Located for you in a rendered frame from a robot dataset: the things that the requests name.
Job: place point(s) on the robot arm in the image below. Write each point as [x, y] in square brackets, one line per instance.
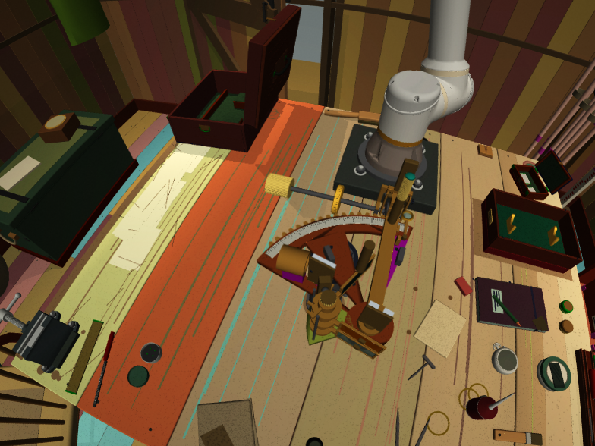
[413, 107]

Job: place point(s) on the grey worm shaft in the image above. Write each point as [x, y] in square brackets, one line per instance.
[311, 193]

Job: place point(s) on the brass telescope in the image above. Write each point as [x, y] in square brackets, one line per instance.
[293, 260]

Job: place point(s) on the yellow knurled drum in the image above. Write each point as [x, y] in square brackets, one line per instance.
[279, 185]

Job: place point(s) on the brass telescope collar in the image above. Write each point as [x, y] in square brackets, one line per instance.
[325, 311]

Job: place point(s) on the white-topped index mirror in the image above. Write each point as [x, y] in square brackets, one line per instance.
[375, 316]

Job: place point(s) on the brass framed glass shade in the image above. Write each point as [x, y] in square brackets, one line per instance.
[360, 339]

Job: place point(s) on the green cylinder lamp shade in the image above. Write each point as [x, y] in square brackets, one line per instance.
[86, 21]

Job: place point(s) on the yellow toothed disc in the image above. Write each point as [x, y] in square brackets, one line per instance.
[338, 199]

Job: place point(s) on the white-topped horizon mirror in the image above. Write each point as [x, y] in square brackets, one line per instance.
[323, 267]

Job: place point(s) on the small brass magnifier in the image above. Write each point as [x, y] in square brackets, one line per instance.
[408, 215]

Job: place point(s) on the green triangular plate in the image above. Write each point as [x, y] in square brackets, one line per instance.
[312, 335]

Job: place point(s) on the teal-capped brass cylinder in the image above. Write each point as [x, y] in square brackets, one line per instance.
[407, 186]

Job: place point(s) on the wooden mallet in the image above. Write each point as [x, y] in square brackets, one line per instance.
[353, 114]

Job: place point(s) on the open dark red wooden case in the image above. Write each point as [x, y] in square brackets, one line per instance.
[265, 69]

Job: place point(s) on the tan sandpaper sheet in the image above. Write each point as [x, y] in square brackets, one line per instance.
[439, 328]

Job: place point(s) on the red eraser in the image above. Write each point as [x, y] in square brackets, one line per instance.
[464, 286]

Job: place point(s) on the grey T-shaped key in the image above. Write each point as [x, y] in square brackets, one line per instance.
[422, 367]

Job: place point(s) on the dark round tin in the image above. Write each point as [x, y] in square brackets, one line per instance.
[151, 353]

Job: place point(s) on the small wooden block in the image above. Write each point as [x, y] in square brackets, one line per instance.
[485, 151]

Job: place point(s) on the brown cardboard book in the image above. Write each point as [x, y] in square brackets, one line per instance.
[227, 425]

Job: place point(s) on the black round cap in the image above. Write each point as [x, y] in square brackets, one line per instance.
[313, 442]

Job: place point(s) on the green round lid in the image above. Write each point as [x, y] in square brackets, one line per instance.
[138, 376]

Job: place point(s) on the green pencil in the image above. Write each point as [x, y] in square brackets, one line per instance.
[505, 309]

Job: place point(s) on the grey dividers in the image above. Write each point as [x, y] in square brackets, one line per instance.
[399, 429]

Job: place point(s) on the green-lined red wooden tray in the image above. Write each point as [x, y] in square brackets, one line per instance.
[530, 230]

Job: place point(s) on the dark purple notebook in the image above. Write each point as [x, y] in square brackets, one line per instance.
[523, 299]

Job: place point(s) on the dark green chest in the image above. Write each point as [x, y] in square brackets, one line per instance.
[56, 186]

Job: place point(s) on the white pocket watch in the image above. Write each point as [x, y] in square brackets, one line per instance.
[505, 359]

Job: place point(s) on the brass ruler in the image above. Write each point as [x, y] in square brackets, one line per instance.
[84, 357]

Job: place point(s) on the brown block with brass dial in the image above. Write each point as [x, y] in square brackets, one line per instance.
[58, 126]

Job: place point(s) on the dark red ink pot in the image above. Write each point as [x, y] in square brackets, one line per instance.
[479, 409]

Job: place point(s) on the small open red box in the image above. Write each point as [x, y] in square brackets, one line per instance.
[553, 169]

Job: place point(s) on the grey pointed pin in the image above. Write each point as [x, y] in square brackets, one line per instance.
[502, 400]

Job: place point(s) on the black bench vise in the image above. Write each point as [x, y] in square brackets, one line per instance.
[44, 339]

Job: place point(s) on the green round button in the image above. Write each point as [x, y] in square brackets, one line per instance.
[566, 307]

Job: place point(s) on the brown round button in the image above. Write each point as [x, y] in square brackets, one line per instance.
[566, 326]

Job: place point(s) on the rack of long rods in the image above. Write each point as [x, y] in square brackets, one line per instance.
[567, 121]

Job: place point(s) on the dark wooden spoked chair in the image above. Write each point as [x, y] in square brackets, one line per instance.
[32, 409]

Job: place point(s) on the dark red box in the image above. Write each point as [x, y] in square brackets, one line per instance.
[586, 399]

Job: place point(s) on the red-brown sextant frame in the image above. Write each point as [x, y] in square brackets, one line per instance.
[341, 241]

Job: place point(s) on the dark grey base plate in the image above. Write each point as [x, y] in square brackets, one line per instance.
[348, 181]

